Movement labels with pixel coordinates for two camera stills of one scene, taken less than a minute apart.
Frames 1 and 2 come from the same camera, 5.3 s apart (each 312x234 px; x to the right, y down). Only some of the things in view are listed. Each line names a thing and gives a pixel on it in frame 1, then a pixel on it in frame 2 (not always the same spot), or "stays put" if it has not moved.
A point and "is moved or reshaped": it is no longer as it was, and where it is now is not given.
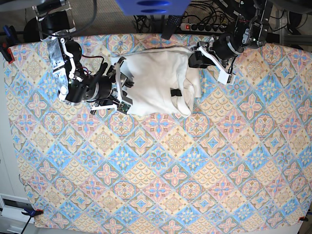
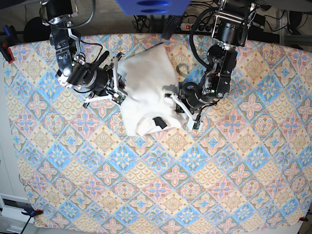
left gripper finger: x=176 y=92 -> x=159 y=122
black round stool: x=32 y=31 stays put
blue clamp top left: x=9 y=39 stays put
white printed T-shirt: x=154 y=72 is moved or reshaped
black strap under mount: x=172 y=25 stays put
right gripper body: x=224 y=47 -> x=189 y=93
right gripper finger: x=204 y=44 -> x=175 y=95
